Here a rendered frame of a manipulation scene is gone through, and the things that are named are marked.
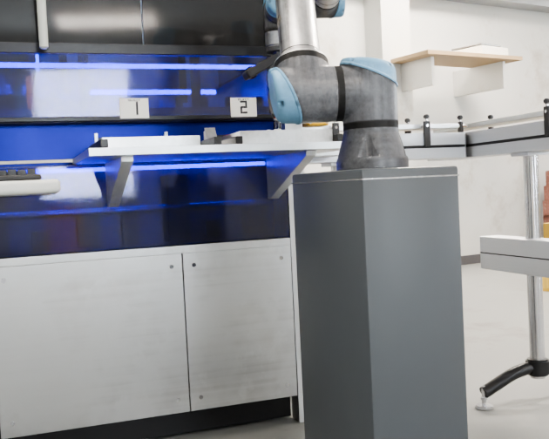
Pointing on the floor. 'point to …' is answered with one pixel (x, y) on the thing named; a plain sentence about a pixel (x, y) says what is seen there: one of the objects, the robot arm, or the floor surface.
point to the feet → (541, 368)
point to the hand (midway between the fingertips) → (274, 116)
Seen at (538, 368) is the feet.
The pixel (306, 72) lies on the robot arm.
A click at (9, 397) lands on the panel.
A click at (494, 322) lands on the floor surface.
